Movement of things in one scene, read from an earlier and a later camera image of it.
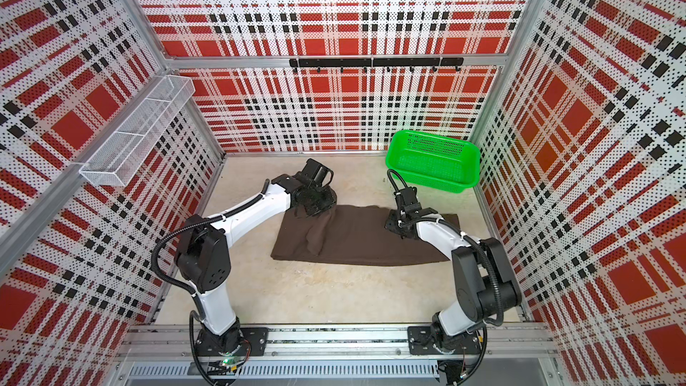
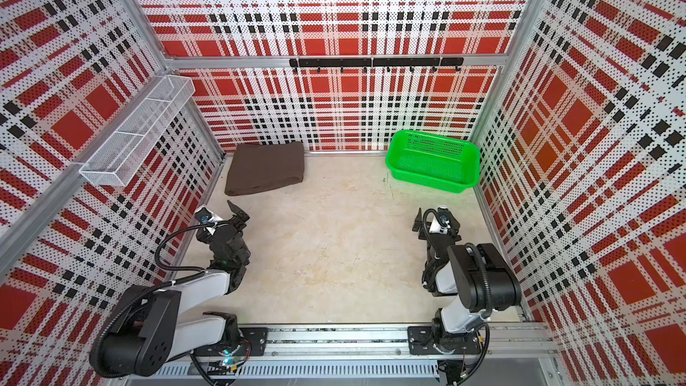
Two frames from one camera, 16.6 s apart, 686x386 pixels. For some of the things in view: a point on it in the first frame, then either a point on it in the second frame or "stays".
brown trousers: (355, 232) → (256, 166)
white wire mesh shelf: (119, 158) stays
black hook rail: (378, 62) stays
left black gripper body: (320, 200) → (236, 224)
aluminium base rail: (181, 342) stays
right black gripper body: (395, 223) → (425, 234)
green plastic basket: (436, 161) stays
